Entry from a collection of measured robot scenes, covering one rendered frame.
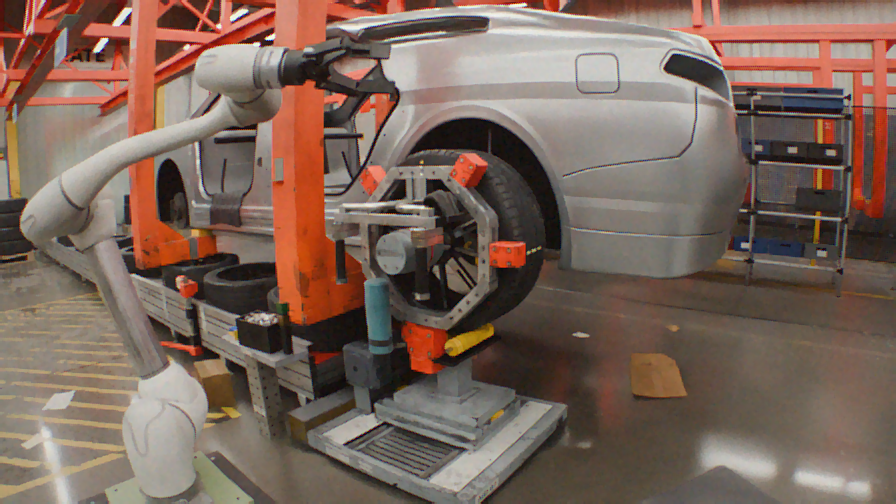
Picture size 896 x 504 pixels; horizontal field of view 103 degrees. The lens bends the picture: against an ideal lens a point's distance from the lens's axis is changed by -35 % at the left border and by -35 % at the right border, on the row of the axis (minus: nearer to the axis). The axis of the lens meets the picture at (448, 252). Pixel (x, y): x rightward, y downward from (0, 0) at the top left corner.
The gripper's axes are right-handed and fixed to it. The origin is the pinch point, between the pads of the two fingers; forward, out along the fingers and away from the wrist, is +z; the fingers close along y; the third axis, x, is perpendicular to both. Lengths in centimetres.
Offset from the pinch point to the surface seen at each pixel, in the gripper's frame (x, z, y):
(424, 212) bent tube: -10, 8, -61
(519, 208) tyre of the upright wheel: 0, 38, -79
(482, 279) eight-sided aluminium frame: -24, 28, -79
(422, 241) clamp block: -18, 9, -61
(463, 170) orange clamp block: 8, 18, -70
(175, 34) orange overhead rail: 350, -416, -458
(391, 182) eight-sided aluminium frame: 7, -5, -88
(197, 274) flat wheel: -17, -154, -239
